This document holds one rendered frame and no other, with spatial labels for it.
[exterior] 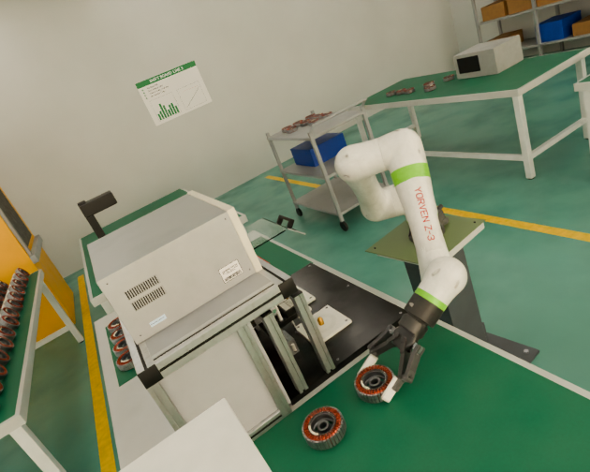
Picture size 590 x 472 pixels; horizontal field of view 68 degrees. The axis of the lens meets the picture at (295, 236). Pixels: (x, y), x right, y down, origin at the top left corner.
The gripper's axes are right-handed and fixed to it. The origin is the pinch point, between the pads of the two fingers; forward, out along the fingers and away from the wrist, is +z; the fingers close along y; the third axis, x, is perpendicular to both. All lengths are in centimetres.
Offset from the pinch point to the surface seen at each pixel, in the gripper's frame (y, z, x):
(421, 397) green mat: -11.0, -4.4, -5.0
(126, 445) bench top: 39, 63, 34
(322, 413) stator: 0.4, 14.0, 9.3
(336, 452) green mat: -9.6, 17.8, 7.8
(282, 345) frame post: 13.6, 6.2, 22.9
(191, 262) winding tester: 24, 0, 54
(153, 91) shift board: 573, -87, 60
